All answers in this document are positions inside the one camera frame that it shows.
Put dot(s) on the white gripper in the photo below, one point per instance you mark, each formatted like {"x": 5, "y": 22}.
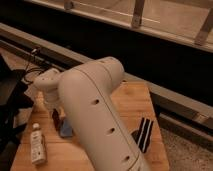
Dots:
{"x": 52, "y": 101}

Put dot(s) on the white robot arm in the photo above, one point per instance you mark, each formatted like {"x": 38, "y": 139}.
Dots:
{"x": 84, "y": 93}

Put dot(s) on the red chili pepper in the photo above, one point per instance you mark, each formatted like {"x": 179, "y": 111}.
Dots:
{"x": 56, "y": 119}

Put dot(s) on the blue sponge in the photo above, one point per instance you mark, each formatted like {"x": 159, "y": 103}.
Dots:
{"x": 65, "y": 129}

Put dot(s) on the black chair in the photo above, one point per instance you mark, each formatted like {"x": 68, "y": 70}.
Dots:
{"x": 12, "y": 99}

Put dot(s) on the white plastic bottle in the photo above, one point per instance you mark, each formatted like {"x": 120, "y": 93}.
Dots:
{"x": 37, "y": 143}

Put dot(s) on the dark cup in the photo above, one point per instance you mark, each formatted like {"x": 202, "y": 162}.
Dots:
{"x": 135, "y": 135}

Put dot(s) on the black white striped cloth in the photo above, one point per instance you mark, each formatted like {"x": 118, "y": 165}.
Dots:
{"x": 144, "y": 133}

